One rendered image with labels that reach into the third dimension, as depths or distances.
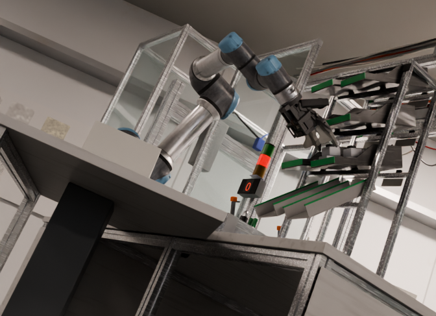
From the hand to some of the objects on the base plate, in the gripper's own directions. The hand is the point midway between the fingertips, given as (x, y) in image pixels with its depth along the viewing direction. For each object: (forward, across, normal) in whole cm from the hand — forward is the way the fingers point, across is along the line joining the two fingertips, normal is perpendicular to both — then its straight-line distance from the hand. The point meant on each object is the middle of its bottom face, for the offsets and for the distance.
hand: (328, 145), depth 207 cm
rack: (+35, -10, -27) cm, 46 cm away
